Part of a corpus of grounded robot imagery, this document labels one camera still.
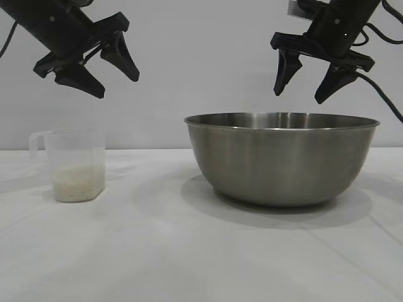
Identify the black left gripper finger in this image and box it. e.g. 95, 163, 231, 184
99, 30, 141, 83
54, 64, 106, 100

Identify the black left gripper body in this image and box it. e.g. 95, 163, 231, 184
21, 0, 130, 79

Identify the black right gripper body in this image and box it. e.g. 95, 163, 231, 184
270, 4, 376, 72

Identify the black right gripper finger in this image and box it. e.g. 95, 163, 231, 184
273, 48, 304, 98
314, 64, 359, 105

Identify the clear plastic measuring cup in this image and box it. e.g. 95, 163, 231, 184
28, 128, 106, 203

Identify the stainless steel mixing bowl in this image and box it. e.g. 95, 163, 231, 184
183, 111, 381, 208

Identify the white rice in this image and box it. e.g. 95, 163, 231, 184
55, 165, 105, 202

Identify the thin looped black cable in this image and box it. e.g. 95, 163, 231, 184
351, 0, 403, 47

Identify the thick black cable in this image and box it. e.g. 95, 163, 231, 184
354, 70, 403, 124

